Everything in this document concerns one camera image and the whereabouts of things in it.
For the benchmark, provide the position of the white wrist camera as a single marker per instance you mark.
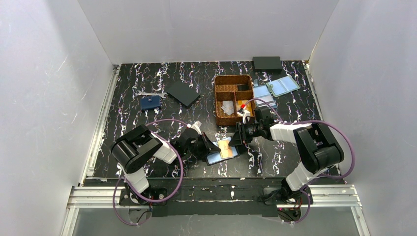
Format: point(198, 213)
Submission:
point(196, 126)
point(244, 113)

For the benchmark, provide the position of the silver card in basket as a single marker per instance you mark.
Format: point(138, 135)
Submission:
point(228, 107)

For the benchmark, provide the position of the black flat square pad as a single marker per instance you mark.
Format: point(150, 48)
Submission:
point(182, 93)

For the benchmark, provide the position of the black leather card holder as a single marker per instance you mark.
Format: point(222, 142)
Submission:
point(215, 158)

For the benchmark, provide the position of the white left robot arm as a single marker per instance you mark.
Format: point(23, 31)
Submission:
point(134, 149)

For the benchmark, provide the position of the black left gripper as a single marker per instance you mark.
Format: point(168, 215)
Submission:
point(201, 146)

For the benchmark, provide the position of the silver metal wrench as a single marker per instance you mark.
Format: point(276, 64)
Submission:
point(162, 95)

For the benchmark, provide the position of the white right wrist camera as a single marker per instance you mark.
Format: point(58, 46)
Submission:
point(244, 113)

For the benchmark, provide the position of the gold striped credit card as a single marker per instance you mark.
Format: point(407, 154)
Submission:
point(226, 150)

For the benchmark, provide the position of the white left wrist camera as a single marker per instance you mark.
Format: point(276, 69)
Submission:
point(196, 126)

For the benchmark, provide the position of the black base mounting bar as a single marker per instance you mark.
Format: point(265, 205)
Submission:
point(218, 196)

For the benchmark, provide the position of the light blue card sleeve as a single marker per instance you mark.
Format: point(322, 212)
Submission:
point(262, 92)

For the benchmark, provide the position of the black rectangular box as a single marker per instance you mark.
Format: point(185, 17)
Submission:
point(267, 64)

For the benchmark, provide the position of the brown woven divided basket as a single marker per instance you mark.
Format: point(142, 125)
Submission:
point(237, 88)

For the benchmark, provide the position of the light green card sleeve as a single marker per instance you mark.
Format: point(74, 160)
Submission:
point(282, 86)

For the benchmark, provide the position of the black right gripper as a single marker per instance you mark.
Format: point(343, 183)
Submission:
point(241, 133)

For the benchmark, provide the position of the navy blue small wallet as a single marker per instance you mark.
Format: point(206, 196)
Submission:
point(150, 103)

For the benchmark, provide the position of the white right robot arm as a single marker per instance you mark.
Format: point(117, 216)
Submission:
point(317, 146)

